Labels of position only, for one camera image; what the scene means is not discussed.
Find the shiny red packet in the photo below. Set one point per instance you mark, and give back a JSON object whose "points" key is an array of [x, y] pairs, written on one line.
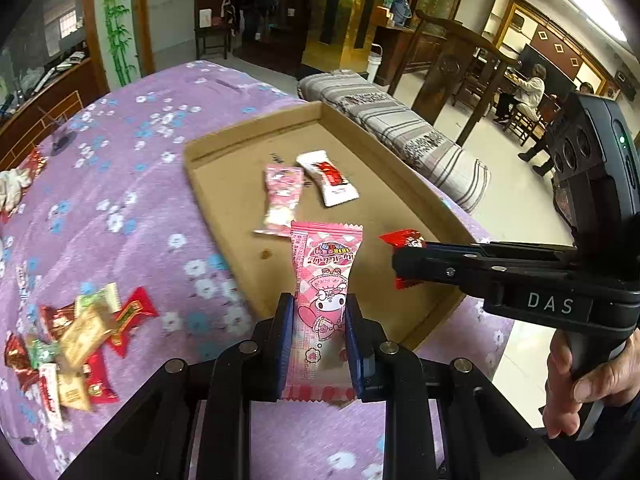
{"points": [[32, 165]]}

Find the large pink cartoon snack packet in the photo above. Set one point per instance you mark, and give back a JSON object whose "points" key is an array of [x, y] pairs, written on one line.
{"points": [[320, 280]]}

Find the green bamboo wall painting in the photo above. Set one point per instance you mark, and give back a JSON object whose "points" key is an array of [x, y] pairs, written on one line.
{"points": [[117, 25]]}

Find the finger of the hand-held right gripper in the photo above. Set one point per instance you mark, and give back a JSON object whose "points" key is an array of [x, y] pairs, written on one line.
{"points": [[455, 246], [435, 267]]}

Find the crumpled white cloth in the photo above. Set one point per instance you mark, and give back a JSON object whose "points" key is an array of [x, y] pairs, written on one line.
{"points": [[12, 187]]}

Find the pile of mixed snack packets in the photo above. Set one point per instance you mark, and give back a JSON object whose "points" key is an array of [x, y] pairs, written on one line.
{"points": [[80, 330]]}

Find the oval ceiling light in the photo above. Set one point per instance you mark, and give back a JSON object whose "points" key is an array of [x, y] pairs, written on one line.
{"points": [[595, 5]]}

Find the striped folded blanket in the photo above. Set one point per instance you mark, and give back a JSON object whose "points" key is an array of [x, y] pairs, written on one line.
{"points": [[400, 125]]}

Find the person's right hand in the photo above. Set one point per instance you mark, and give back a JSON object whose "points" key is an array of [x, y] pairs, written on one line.
{"points": [[607, 385]]}

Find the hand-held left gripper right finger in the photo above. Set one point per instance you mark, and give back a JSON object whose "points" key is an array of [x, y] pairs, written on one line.
{"points": [[354, 340]]}

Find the purple floral tablecloth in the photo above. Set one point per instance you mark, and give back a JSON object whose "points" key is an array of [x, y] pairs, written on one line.
{"points": [[150, 200]]}

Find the red snack packet face print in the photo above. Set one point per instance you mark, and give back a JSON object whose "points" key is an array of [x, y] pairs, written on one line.
{"points": [[405, 239]]}

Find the dark wooden cabinet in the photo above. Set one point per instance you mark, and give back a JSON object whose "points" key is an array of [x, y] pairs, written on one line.
{"points": [[390, 45]]}

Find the black wall speaker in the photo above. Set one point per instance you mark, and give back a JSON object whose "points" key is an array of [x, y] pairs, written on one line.
{"points": [[625, 85]]}

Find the small dark wooden chair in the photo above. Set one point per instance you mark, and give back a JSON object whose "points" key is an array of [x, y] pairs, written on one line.
{"points": [[212, 40]]}

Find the white and red snack packet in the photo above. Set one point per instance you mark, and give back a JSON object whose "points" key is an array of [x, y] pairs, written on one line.
{"points": [[330, 180]]}

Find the blue plastic bucket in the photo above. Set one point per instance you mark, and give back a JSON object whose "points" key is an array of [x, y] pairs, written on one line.
{"points": [[400, 10]]}

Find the wooden sideboard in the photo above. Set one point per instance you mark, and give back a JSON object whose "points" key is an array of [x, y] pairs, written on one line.
{"points": [[55, 95]]}

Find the white plastic bucket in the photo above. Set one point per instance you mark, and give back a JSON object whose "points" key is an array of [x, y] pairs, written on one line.
{"points": [[374, 62]]}

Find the black phone stand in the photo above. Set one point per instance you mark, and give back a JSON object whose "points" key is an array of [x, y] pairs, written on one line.
{"points": [[62, 140]]}

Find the shallow cardboard tray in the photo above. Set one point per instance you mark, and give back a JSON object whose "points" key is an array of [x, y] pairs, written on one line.
{"points": [[360, 170]]}

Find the white board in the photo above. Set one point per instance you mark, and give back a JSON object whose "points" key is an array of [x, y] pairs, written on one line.
{"points": [[205, 17]]}

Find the small pink snack packet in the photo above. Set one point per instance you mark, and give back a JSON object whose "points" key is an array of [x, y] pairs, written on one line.
{"points": [[282, 190]]}

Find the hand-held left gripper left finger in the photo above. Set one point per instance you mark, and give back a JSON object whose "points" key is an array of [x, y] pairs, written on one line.
{"points": [[284, 340]]}

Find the dark hanging clothes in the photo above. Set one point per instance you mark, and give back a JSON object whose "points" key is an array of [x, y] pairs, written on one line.
{"points": [[247, 5]]}

